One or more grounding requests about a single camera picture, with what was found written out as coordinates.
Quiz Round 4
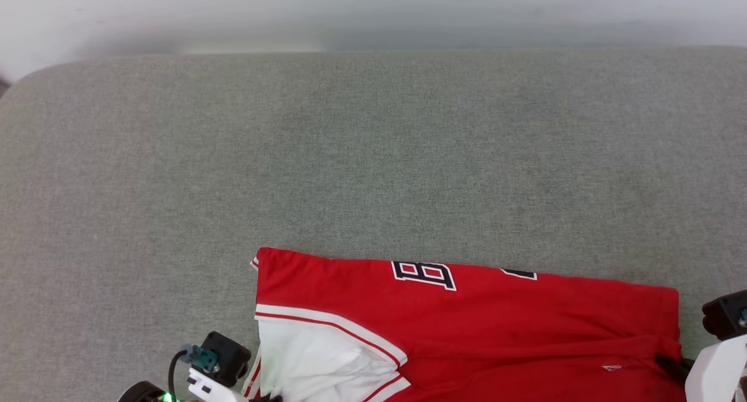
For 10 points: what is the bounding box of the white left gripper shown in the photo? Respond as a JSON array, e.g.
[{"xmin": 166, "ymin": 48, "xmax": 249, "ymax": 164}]
[{"xmin": 187, "ymin": 367, "xmax": 285, "ymax": 402}]

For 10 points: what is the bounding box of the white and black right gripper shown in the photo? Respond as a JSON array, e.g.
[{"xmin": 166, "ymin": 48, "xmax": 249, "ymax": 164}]
[{"xmin": 655, "ymin": 334, "xmax": 747, "ymax": 402}]

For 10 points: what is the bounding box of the red and white basketball jersey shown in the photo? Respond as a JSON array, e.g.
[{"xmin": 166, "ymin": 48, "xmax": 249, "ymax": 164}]
[{"xmin": 242, "ymin": 247, "xmax": 686, "ymax": 402}]

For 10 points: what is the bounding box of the grey fabric sofa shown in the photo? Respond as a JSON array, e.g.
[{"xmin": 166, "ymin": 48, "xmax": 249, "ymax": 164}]
[{"xmin": 0, "ymin": 46, "xmax": 747, "ymax": 402}]

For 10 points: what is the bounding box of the teal left cable connector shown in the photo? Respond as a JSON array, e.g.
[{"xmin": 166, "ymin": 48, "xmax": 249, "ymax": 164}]
[{"xmin": 179, "ymin": 344, "xmax": 220, "ymax": 373}]

